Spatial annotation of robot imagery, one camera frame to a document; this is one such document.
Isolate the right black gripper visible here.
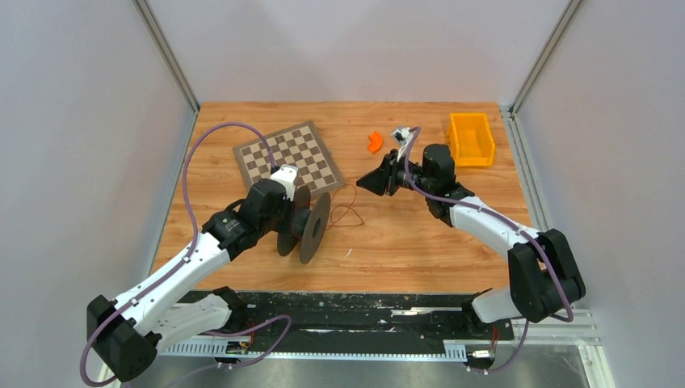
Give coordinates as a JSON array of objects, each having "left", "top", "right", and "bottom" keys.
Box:
[{"left": 356, "top": 150, "right": 434, "bottom": 196}]

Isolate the dark grey cable spool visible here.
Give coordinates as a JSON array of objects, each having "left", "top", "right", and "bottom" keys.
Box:
[{"left": 276, "top": 192, "right": 331, "bottom": 264}]

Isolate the red thin wire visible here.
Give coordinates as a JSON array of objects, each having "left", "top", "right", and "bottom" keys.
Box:
[{"left": 323, "top": 182, "right": 366, "bottom": 231}]

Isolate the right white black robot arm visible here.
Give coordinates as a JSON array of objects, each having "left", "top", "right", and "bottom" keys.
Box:
[{"left": 355, "top": 144, "right": 586, "bottom": 338}]

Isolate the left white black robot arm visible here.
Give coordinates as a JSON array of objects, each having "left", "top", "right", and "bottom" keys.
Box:
[{"left": 81, "top": 174, "right": 331, "bottom": 382}]

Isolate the orange curved plastic piece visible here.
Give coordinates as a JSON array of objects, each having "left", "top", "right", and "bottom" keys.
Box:
[{"left": 367, "top": 131, "right": 383, "bottom": 154}]

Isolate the wooden chessboard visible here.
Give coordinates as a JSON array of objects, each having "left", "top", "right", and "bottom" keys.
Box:
[{"left": 233, "top": 121, "right": 345, "bottom": 196}]

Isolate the orange plastic bin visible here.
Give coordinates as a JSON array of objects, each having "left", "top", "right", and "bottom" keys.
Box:
[{"left": 446, "top": 112, "right": 496, "bottom": 167}]

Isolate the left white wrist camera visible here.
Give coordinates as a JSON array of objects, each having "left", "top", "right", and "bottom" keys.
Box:
[{"left": 270, "top": 164, "right": 298, "bottom": 201}]

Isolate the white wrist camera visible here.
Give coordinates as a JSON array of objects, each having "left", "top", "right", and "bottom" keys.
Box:
[
  {"left": 270, "top": 164, "right": 298, "bottom": 201},
  {"left": 390, "top": 126, "right": 420, "bottom": 161}
]

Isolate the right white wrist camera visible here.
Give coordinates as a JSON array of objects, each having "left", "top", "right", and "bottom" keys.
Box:
[{"left": 390, "top": 126, "right": 420, "bottom": 161}]

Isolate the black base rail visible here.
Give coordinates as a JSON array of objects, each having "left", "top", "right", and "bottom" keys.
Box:
[{"left": 162, "top": 291, "right": 520, "bottom": 362}]

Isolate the left aluminium frame post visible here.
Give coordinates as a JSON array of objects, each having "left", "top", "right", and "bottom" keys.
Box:
[{"left": 132, "top": 0, "right": 200, "bottom": 116}]

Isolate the aluminium frame post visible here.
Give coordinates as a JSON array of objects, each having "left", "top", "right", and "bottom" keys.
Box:
[
  {"left": 132, "top": 0, "right": 200, "bottom": 116},
  {"left": 509, "top": 0, "right": 585, "bottom": 117}
]

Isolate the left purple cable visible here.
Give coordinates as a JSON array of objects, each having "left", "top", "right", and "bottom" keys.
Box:
[{"left": 78, "top": 121, "right": 279, "bottom": 388}]

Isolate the right aluminium frame post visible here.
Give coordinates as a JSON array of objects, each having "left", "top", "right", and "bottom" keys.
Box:
[{"left": 509, "top": 0, "right": 585, "bottom": 117}]

